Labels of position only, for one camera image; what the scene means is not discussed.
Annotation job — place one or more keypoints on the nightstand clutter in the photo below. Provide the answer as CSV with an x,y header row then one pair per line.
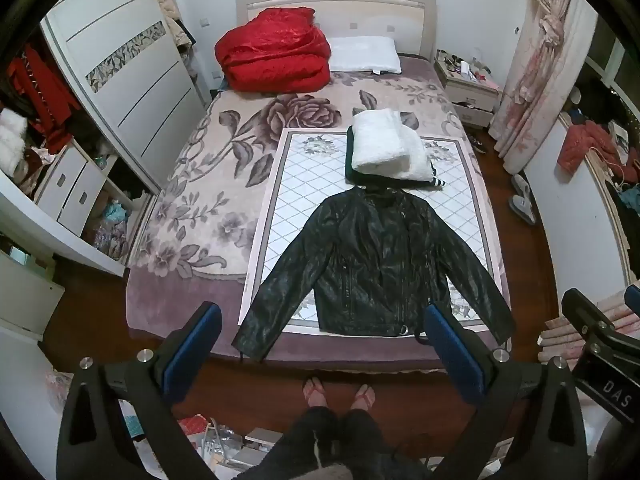
x,y
465,67

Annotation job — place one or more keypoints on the white wardrobe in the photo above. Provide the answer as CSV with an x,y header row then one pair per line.
x,y
125,75

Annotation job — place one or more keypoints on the person's right foot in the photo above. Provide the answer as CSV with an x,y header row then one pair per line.
x,y
362,397

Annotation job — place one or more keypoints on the pink folded blanket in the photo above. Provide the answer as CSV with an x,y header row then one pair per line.
x,y
552,332

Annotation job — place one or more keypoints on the red quilt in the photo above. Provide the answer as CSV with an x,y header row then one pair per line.
x,y
275,55

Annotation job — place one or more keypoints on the white nightstand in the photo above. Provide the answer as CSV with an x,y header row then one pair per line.
x,y
470,95

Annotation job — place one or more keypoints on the white pillow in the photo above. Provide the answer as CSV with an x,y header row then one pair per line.
x,y
365,55

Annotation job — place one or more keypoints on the white quilted mat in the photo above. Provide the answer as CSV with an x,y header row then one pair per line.
x,y
300,185

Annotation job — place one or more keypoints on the black leather jacket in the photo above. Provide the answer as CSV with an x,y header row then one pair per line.
x,y
370,270

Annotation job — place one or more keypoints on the floral blanket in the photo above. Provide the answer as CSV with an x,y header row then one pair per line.
x,y
225,160

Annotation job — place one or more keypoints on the white low cabinet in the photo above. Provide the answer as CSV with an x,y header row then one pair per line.
x,y
25,300

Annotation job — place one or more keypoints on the white fluffy coat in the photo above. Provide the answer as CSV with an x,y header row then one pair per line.
x,y
10,140

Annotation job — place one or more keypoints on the person's left foot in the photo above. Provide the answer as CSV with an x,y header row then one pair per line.
x,y
315,392

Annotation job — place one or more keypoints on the wardrobe shelf clothes pile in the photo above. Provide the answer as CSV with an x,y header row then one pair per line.
x,y
110,225

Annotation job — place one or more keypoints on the bed with beige headboard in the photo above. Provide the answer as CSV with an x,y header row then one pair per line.
x,y
340,15

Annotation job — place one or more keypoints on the red padded jacket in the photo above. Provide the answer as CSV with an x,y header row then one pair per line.
x,y
585,145

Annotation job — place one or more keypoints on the beige hanging coat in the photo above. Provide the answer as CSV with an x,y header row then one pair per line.
x,y
167,10

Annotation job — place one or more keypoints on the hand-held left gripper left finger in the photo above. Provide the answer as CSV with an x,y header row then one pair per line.
x,y
195,345

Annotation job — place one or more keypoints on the person's black pants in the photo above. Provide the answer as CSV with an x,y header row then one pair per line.
x,y
350,445

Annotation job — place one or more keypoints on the pink floral curtain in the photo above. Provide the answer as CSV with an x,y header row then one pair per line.
x,y
530,75

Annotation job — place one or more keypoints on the hanging red clothes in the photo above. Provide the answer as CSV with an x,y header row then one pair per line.
x,y
40,90

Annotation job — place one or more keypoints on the floor clutter pile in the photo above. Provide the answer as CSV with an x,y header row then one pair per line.
x,y
215,440

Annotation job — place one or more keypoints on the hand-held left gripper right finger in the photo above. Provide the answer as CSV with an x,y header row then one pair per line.
x,y
455,355

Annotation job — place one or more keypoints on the person's foot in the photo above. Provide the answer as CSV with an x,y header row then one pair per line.
x,y
362,397
315,392

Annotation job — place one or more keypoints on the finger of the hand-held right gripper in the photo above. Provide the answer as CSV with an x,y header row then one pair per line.
x,y
632,301
582,310

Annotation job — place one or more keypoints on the white fluffy garment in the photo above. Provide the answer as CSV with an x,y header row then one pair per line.
x,y
385,145

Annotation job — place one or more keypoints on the dark shoes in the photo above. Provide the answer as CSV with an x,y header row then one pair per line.
x,y
477,143

